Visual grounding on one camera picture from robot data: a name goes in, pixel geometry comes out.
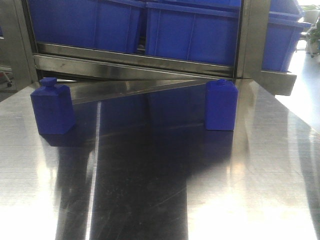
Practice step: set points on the stainless steel shelf rack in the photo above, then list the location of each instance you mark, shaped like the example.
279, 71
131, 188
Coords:
91, 73

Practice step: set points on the potted green plant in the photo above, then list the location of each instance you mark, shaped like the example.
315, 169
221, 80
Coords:
312, 34

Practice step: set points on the blue bottle-shaped part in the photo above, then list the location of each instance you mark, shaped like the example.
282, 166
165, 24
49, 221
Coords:
221, 98
52, 107

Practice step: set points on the blue bin middle on rack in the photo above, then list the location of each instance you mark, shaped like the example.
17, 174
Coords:
205, 33

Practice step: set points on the blue bin right on rack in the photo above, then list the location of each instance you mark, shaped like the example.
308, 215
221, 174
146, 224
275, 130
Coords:
284, 29

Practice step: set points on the blue bin on rack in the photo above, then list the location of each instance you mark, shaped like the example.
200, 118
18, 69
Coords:
112, 25
284, 29
205, 33

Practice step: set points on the blue bin left on rack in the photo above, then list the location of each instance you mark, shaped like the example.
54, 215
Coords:
112, 25

